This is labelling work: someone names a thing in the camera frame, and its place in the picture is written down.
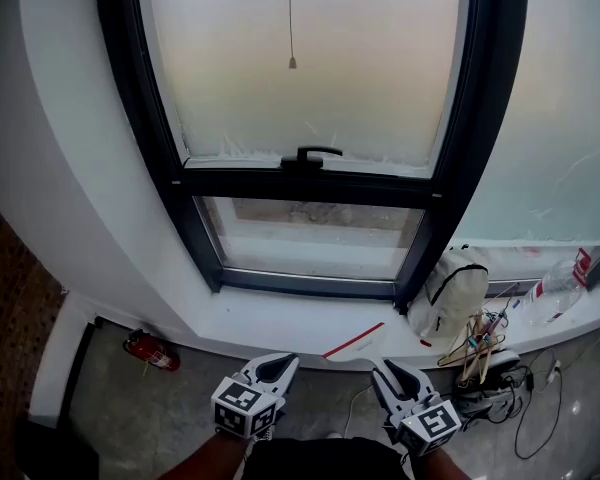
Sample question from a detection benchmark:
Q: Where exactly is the tangle of black cables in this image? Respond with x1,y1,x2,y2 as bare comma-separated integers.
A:
451,361,532,425

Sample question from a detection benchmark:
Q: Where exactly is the person's black shirt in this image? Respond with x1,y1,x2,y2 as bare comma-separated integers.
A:
241,434,412,480

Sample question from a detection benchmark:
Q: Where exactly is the clear window pane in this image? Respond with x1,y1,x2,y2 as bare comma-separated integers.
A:
194,195,427,282

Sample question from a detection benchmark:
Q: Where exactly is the person's right forearm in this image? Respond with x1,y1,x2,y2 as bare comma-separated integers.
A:
408,446,474,480

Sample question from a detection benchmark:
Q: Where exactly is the long black looping cable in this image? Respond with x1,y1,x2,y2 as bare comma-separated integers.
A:
513,346,565,461

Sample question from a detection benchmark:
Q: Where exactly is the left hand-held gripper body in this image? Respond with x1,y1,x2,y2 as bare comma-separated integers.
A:
210,367,289,440

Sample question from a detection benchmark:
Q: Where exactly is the white squeegee with red blade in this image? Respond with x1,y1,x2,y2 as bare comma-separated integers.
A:
321,321,387,372

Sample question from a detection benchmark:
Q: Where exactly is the thin white cable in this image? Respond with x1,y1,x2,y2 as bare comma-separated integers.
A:
341,384,377,440

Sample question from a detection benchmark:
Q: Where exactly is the grey framed window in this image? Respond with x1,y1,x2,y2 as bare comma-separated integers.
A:
93,0,529,315

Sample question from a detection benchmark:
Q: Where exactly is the wooden clothes hanger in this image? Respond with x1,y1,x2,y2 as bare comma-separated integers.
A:
436,309,512,387

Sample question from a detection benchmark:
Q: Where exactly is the white windowsill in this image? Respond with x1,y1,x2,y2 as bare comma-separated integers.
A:
177,267,600,372

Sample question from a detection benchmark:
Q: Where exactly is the window blind pull cord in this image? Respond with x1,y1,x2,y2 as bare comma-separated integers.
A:
283,0,300,71

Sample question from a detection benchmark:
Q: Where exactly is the black window handle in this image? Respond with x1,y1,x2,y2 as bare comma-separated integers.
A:
280,145,344,171

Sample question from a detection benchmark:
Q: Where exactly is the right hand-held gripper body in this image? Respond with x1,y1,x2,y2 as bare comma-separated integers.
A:
383,392,463,458

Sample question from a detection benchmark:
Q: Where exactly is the person's left forearm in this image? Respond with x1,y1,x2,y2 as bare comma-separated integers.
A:
156,429,252,480

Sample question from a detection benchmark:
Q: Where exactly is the clear plastic bottle red label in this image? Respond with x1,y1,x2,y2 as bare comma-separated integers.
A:
518,247,594,329

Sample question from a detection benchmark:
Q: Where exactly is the wide frosted window pane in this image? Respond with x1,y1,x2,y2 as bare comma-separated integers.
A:
454,0,600,245

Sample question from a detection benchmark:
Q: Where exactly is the white backpack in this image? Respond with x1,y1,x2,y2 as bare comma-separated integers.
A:
406,244,492,342

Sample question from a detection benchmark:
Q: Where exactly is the frosted window glass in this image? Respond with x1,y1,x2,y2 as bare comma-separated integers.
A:
147,0,469,179

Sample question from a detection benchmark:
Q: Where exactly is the red fire extinguisher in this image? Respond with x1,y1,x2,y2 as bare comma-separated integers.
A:
123,328,183,374

